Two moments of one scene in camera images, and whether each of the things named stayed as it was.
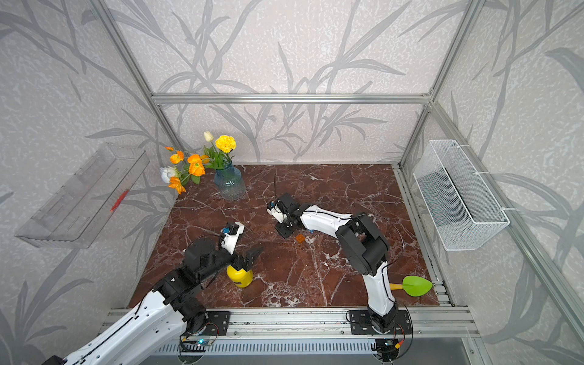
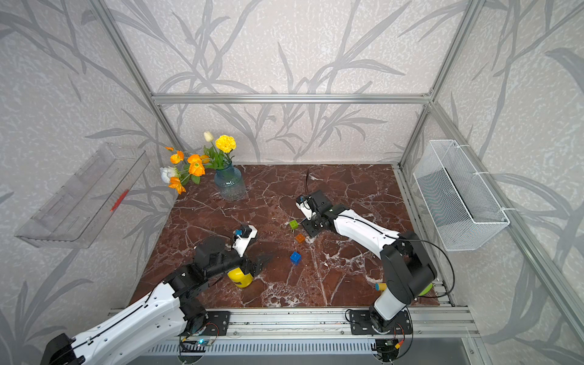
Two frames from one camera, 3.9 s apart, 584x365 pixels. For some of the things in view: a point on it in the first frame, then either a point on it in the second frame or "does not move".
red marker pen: (119, 200) does not move
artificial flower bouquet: (192, 166) does not move
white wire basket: (461, 207) does not move
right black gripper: (282, 232) -> (309, 230)
